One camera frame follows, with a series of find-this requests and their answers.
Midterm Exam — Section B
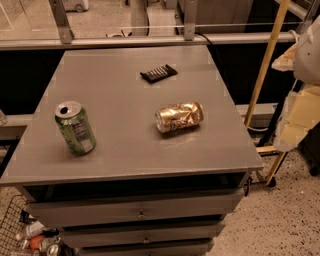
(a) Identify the grey drawer cabinet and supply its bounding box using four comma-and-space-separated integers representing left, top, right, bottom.
0, 45, 265, 256

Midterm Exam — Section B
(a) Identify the black cable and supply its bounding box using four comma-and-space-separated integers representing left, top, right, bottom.
195, 32, 231, 88

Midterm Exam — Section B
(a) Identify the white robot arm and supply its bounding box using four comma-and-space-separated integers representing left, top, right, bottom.
272, 17, 320, 152

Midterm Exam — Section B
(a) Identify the silver can in basket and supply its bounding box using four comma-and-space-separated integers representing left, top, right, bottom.
46, 244, 61, 256

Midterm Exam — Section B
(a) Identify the metal railing frame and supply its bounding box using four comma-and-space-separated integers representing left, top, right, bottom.
0, 0, 320, 52

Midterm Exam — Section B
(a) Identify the yellow wooden pole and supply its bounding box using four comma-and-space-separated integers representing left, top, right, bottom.
244, 0, 291, 127

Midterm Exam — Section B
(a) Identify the white plastic bottle in basket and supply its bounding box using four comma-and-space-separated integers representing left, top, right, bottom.
16, 221, 46, 241

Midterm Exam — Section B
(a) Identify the black wire basket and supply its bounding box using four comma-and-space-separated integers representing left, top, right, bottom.
0, 195, 30, 256

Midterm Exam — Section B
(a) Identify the green soda can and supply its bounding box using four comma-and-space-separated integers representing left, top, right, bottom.
55, 101, 96, 156

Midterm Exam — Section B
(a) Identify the black snack bar packet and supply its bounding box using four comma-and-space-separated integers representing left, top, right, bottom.
140, 64, 178, 84

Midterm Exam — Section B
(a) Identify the middle grey drawer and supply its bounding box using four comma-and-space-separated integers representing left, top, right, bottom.
61, 220, 225, 248

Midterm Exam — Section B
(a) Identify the orange item in basket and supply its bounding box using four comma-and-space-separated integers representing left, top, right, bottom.
30, 235, 45, 250

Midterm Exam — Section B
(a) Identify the bottom grey drawer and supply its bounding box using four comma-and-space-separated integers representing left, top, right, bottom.
79, 239, 214, 256

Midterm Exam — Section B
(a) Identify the crushed orange soda can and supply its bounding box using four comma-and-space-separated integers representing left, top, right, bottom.
155, 102, 204, 133

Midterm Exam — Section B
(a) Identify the grey drawer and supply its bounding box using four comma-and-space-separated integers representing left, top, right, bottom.
27, 189, 244, 227
79, 239, 214, 256
61, 220, 225, 248

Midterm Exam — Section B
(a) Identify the top grey drawer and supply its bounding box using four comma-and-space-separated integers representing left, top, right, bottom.
27, 189, 244, 227

